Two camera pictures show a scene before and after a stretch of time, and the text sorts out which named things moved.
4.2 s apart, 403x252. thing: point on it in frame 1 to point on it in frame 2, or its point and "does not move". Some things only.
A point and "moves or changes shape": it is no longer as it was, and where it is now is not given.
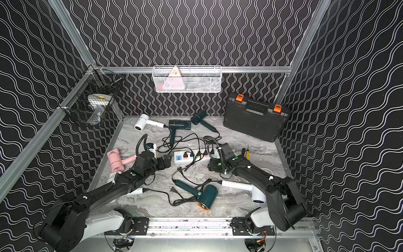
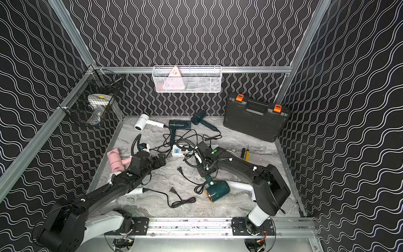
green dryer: [174, 124] does not move
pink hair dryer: [116, 163] does not move
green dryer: [198, 117] does not move
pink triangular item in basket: [175, 81] does not move
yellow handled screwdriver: [247, 156] does not move
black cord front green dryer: [200, 186] moves or changes shape
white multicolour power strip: [181, 157] moves or changes shape
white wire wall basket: [193, 79] does not move
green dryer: [207, 195] to [216, 189]
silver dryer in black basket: [98, 103] does not move
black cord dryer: [160, 149] to [166, 139]
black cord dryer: [208, 139] moves or changes shape
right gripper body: [216, 165] to [202, 168]
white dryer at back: [143, 121] does not move
